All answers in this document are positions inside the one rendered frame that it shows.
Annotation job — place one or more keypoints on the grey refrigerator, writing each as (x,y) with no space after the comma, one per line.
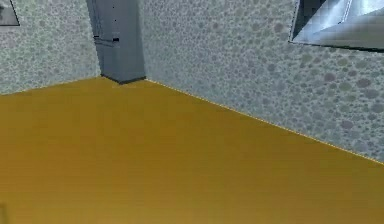
(120,50)

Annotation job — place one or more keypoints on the grey framed wall picture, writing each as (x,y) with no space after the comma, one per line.
(6,13)

